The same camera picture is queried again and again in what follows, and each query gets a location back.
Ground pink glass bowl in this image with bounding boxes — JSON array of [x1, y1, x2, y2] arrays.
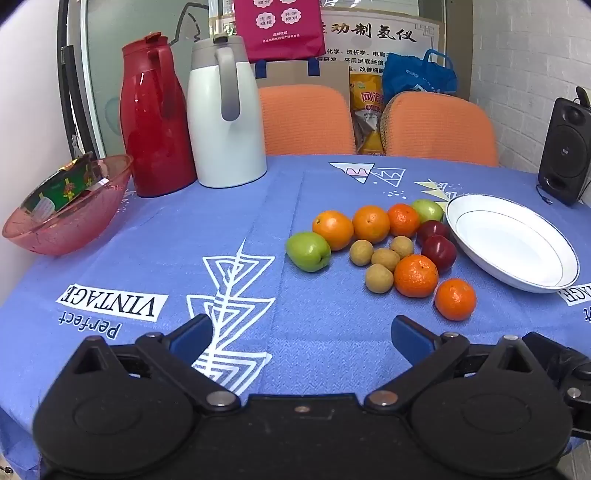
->
[[2, 154, 134, 256]]

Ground tan woven straw item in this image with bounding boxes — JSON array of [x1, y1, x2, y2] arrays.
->
[[378, 95, 402, 155]]

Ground white wall poster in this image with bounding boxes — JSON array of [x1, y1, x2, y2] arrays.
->
[[318, 7, 446, 95]]

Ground brown paper bag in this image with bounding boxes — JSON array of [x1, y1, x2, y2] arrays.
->
[[253, 59, 350, 100]]

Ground smooth orange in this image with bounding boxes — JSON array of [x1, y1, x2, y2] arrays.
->
[[312, 210, 355, 251], [352, 205, 391, 244]]

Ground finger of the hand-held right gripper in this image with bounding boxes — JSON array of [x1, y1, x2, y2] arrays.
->
[[522, 331, 591, 439]]

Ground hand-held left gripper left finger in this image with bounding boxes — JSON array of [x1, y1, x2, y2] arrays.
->
[[55, 314, 242, 413]]

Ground blue printed tablecloth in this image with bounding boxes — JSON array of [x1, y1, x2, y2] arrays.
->
[[0, 154, 591, 480]]

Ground frosted glass door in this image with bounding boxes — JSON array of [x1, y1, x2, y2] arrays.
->
[[58, 0, 241, 160]]

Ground small green apple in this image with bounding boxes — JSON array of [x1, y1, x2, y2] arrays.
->
[[411, 199, 445, 224]]

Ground orange chair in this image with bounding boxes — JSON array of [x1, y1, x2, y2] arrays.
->
[[385, 91, 499, 168], [259, 85, 357, 156]]

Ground large green apple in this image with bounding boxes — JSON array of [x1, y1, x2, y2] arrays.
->
[[285, 232, 332, 271]]

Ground brown kiwi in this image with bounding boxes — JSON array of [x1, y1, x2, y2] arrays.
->
[[349, 240, 374, 267]]

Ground white porcelain plate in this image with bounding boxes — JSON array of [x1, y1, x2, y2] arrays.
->
[[445, 194, 580, 293]]

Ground tangerine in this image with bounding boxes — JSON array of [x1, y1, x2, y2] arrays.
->
[[435, 278, 476, 321], [394, 254, 439, 298], [387, 203, 420, 238]]

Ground magenta tote bag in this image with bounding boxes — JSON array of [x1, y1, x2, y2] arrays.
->
[[233, 0, 327, 63]]

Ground blue shopping bag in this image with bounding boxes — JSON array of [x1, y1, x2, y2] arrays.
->
[[382, 49, 459, 104]]

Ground green foil snack packet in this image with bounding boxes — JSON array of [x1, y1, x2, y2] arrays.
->
[[24, 153, 108, 221]]

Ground yellow snack bag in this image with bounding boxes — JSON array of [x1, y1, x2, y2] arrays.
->
[[349, 73, 386, 155]]

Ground white thermos jug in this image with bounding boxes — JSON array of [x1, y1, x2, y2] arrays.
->
[[187, 35, 268, 188]]

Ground black speaker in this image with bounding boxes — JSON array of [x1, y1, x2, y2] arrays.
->
[[538, 97, 591, 207]]

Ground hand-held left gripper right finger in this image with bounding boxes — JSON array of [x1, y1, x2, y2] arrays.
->
[[365, 315, 555, 413]]

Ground red thermos jug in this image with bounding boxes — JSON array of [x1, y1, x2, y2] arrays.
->
[[119, 32, 198, 198]]

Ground dark red apple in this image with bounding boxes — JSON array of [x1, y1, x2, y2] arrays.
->
[[421, 235, 457, 272], [417, 220, 450, 245]]

